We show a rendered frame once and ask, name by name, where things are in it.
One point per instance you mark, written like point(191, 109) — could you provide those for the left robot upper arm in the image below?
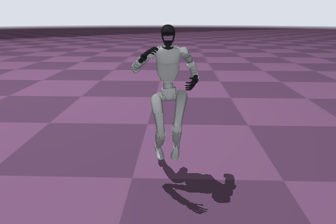
point(187, 56)

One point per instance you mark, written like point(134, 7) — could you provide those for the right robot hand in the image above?
point(143, 57)

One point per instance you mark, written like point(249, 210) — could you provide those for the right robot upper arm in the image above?
point(149, 56)

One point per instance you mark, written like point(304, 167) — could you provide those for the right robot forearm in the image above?
point(136, 65)

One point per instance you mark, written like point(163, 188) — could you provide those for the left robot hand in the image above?
point(193, 83)

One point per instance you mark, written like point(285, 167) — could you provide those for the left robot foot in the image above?
point(175, 152)

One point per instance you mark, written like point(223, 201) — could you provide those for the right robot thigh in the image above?
point(157, 108)

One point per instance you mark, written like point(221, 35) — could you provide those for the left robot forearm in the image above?
point(193, 70)

